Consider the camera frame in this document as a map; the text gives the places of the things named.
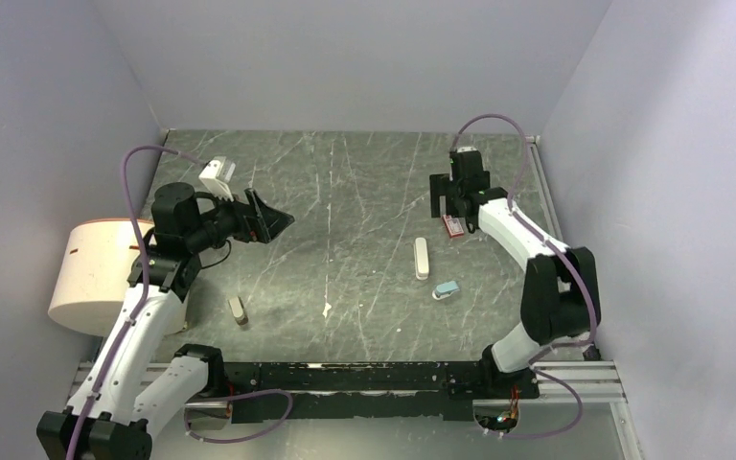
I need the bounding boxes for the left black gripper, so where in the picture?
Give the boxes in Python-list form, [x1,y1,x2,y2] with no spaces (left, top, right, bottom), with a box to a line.
[185,184,292,251]

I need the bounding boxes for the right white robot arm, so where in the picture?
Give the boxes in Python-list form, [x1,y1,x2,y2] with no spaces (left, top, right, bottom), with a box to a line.
[429,148,601,397]

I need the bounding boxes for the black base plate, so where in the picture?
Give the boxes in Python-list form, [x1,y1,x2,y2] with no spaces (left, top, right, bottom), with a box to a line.
[215,360,541,424]

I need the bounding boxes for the white cylindrical container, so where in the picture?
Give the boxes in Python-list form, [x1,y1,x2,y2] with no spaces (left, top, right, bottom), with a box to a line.
[47,218,185,338]

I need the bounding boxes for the small blue stapler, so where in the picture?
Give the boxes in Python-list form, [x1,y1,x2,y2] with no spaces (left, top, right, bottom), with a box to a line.
[432,281,460,300]

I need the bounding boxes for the aluminium frame rail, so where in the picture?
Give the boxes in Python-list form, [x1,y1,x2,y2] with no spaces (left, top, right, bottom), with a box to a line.
[66,360,627,407]

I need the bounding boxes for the red staple box sleeve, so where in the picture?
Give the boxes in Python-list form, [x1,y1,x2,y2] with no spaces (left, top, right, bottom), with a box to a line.
[442,215,465,239]

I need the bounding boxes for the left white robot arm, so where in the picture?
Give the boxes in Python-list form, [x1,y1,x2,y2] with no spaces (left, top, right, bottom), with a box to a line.
[36,182,294,459]

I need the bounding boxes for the long white stapler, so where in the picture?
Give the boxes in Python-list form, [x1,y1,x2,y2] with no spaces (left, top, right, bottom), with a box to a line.
[414,237,429,281]

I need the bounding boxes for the small beige stapler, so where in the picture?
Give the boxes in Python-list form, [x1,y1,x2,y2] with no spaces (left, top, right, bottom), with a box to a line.
[228,296,249,327]

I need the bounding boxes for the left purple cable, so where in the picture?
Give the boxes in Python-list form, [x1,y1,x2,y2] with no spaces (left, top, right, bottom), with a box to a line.
[64,145,293,460]

